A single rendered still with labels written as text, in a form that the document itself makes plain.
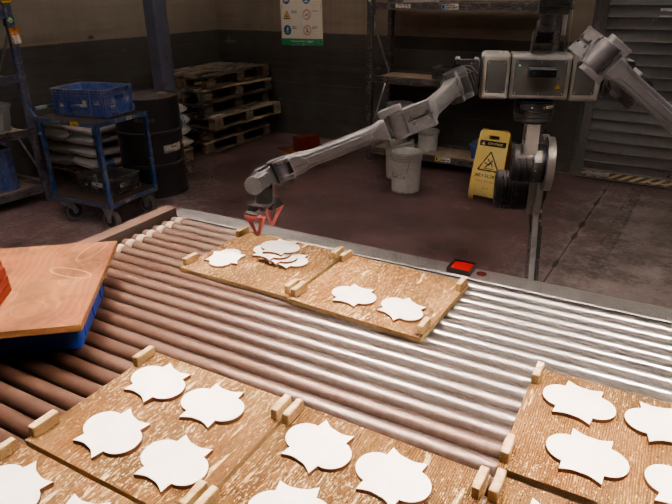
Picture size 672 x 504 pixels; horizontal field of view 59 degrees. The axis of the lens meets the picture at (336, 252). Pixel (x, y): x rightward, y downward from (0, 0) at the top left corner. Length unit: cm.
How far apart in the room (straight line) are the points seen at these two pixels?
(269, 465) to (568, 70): 163
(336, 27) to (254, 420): 628
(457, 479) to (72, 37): 631
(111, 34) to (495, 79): 555
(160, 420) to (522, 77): 160
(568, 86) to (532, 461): 139
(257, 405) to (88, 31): 606
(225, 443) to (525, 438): 58
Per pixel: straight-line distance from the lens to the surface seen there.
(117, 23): 728
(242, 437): 122
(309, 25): 743
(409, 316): 158
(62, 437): 133
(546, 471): 120
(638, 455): 129
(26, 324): 154
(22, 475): 126
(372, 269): 184
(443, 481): 114
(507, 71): 220
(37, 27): 673
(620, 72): 175
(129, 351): 157
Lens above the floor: 174
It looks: 24 degrees down
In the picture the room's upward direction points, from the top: 1 degrees counter-clockwise
